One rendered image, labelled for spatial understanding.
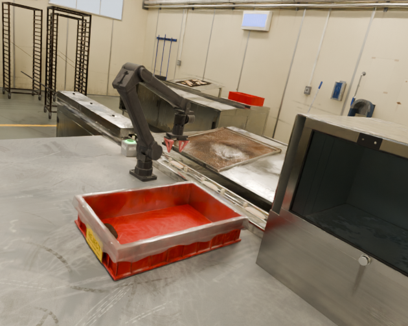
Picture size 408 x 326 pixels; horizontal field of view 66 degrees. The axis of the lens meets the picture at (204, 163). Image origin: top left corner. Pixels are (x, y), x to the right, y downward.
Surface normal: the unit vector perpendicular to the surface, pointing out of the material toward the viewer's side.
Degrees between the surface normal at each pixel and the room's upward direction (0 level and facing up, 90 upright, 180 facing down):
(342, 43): 90
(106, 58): 90
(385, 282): 91
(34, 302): 0
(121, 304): 0
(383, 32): 90
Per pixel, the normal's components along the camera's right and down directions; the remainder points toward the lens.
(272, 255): -0.75, 0.07
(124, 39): 0.63, 0.34
